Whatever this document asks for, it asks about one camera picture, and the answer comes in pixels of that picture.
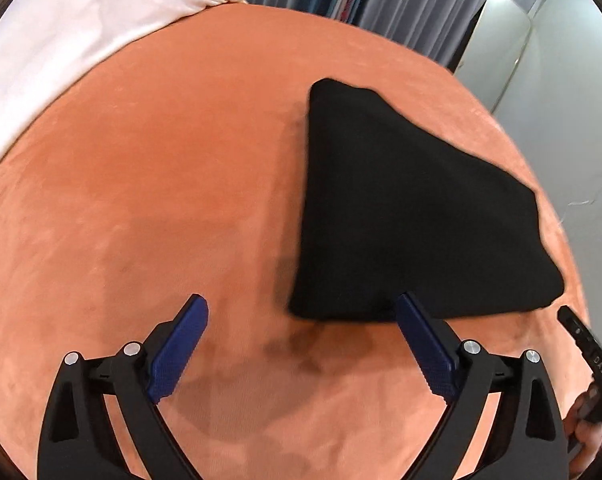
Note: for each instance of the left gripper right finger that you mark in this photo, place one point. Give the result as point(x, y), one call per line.
point(524, 440)

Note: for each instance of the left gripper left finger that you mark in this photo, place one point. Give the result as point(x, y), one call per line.
point(77, 440)

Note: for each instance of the black pants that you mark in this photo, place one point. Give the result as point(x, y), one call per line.
point(390, 208)

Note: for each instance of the person's right hand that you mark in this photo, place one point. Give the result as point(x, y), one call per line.
point(588, 434)

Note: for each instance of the orange velvet bed cover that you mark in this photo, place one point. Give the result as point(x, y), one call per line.
point(176, 167)

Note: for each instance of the white door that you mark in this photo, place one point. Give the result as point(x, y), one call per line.
point(494, 49)

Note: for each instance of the white pillow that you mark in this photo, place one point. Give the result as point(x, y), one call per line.
point(48, 45)

